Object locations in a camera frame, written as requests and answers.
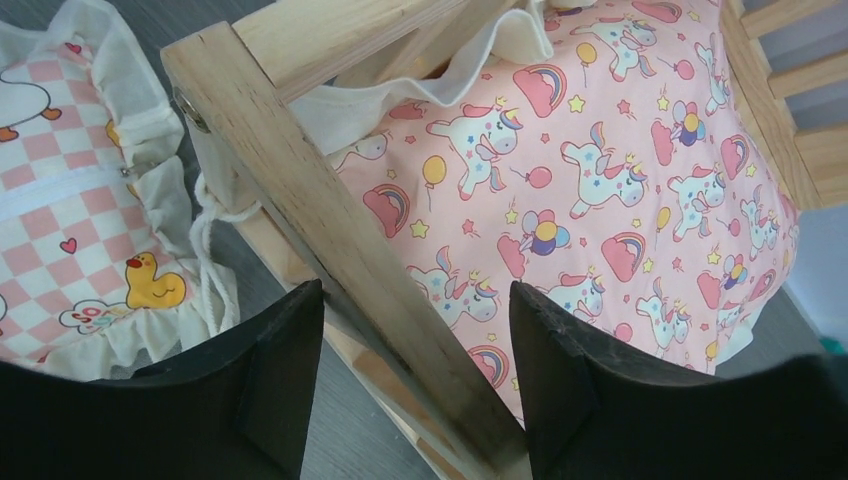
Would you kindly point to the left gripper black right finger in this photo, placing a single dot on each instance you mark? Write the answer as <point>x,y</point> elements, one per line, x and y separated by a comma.
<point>595,407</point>

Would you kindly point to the pink printed cushion with ties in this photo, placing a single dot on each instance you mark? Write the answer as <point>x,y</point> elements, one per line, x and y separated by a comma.
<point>591,150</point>

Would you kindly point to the small checkered ruffled pillow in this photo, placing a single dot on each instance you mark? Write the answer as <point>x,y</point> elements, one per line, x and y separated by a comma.
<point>101,257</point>

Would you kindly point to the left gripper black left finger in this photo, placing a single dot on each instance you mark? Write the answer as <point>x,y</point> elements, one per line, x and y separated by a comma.
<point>237,406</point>

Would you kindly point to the wooden slatted pet bed frame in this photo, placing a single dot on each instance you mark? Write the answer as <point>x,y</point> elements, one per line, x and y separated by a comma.
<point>236,82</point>

